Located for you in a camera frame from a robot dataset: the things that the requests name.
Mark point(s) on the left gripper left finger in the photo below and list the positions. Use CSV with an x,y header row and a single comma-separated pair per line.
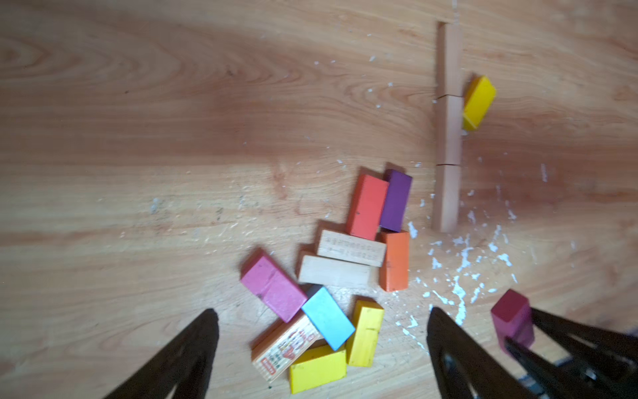
x,y
182,368

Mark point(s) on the orange block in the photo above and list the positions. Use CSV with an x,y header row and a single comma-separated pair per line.
x,y
394,273

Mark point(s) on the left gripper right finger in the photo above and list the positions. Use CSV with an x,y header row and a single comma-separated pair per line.
x,y
462,368

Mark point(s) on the purple block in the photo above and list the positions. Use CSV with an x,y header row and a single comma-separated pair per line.
x,y
396,200

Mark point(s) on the magenta block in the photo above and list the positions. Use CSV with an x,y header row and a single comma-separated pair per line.
x,y
264,278
512,317

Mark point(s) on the natural wood block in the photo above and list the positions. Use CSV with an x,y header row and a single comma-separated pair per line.
x,y
344,247
449,123
449,52
318,270
447,198

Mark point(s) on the blue block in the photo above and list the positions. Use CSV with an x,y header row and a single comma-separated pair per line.
x,y
327,317

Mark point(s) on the printed wooden block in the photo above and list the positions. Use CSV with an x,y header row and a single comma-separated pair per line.
x,y
281,347

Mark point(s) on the red block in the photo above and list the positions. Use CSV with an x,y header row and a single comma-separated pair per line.
x,y
366,208

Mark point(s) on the yellow block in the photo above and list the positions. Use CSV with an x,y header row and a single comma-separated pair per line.
x,y
318,366
361,346
478,98

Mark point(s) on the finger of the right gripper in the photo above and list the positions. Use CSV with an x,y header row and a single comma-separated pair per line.
x,y
598,348
556,383

